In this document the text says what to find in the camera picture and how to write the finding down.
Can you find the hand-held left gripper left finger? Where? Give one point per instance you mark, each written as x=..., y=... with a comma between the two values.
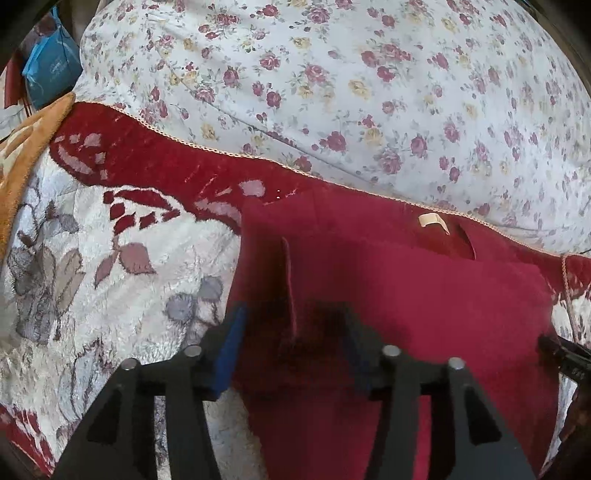
x=229, y=347

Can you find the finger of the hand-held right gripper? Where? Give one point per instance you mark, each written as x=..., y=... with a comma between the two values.
x=562, y=351

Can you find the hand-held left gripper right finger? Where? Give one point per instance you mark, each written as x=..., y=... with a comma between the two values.
x=359, y=347

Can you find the red garment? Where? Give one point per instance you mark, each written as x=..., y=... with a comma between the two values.
x=415, y=300

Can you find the red and white floral blanket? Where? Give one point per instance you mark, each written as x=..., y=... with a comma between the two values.
x=115, y=258

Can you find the white floral bed sheet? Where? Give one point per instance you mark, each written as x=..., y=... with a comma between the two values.
x=351, y=92

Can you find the orange plush blanket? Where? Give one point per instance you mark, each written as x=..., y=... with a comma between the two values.
x=27, y=152

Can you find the blue bag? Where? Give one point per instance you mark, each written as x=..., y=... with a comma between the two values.
x=48, y=64

